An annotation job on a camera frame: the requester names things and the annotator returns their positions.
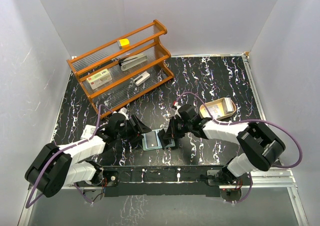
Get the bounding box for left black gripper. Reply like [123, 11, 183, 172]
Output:
[115, 114, 151, 143]

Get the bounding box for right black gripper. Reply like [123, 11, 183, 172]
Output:
[163, 116, 192, 139]

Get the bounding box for dark striped credit card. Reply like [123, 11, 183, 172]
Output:
[145, 131, 159, 150]

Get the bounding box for green card holder wallet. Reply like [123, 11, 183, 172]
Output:
[142, 129, 176, 151]

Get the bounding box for white blue patterned card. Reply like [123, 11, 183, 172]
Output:
[208, 104, 223, 119]

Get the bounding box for beige card tray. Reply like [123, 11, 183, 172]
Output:
[199, 97, 237, 120]

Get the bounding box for stack of cards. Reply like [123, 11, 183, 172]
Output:
[222, 97, 234, 114]

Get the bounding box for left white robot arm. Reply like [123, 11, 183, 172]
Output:
[24, 108, 151, 198]

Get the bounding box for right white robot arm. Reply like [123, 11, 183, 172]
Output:
[157, 104, 286, 185]

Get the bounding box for white paper card with code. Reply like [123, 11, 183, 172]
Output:
[80, 125, 96, 140]

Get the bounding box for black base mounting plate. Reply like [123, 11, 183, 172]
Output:
[103, 165, 250, 197]

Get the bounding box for small white stapler remover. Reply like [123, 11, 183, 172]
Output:
[133, 71, 151, 86]

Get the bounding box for orange wooden three-tier rack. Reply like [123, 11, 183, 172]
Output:
[67, 19, 174, 118]

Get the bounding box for white staples box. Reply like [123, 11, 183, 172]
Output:
[86, 69, 112, 90]

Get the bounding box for grey black stapler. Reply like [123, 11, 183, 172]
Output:
[118, 53, 148, 72]

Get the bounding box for yellow grey tape measure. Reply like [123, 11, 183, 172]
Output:
[117, 38, 131, 49]

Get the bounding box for aluminium frame rail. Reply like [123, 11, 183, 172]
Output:
[242, 51, 309, 226]

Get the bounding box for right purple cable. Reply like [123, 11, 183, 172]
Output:
[172, 91, 303, 169]

